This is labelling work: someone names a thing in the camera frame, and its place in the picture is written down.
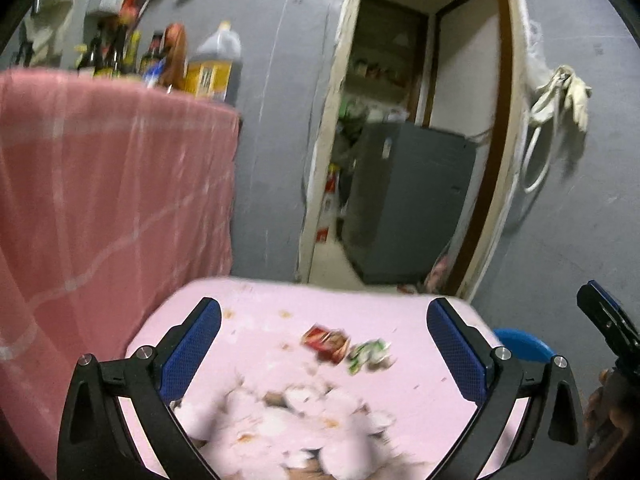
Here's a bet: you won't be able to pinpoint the dark sauce bottle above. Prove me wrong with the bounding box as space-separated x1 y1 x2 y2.
139 32 166 77

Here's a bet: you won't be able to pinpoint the grey refrigerator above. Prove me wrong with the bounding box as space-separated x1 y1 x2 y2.
341 122 479 285

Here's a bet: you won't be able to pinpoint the brown sauce bottle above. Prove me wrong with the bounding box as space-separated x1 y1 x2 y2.
159 22 189 93

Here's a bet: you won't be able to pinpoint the wooden door frame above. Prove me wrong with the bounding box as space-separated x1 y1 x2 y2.
297 0 532 304

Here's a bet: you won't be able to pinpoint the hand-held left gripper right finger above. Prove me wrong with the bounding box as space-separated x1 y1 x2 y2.
422 296 587 480

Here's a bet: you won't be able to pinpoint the person's right hand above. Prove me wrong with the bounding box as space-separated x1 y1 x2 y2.
583 367 640 479

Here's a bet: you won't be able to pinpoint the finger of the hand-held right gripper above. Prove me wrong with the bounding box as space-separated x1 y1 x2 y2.
576 280 640 361

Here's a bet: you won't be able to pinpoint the pile of white scraps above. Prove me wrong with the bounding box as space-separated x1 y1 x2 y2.
172 374 402 480

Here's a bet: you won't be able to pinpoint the beige hanging towel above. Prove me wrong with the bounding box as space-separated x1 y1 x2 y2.
24 0 84 67

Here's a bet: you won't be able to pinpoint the white hanging gloves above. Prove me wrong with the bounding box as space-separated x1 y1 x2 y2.
529 64 594 134

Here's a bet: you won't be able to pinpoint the pink table cover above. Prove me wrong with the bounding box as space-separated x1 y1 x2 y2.
122 277 532 480

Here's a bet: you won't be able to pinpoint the large cooking oil bottle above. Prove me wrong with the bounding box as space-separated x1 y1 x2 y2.
184 21 244 107

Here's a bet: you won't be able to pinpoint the blue plastic bin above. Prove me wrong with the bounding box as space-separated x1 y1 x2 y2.
492 328 554 367

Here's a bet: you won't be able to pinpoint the pink checked cloth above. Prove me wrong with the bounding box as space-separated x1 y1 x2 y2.
0 69 242 477

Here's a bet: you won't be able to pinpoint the green snack wrapper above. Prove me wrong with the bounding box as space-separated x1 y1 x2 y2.
346 338 396 376

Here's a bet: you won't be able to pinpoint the red snack wrapper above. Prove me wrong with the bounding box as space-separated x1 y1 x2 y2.
300 324 351 364

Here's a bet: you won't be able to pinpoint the white and red bottle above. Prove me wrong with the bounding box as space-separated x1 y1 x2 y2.
322 162 346 221

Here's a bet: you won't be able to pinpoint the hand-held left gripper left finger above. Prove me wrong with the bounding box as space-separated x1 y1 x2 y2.
56 296 223 480

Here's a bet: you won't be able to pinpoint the white cable loop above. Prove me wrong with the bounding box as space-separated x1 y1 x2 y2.
522 122 551 195

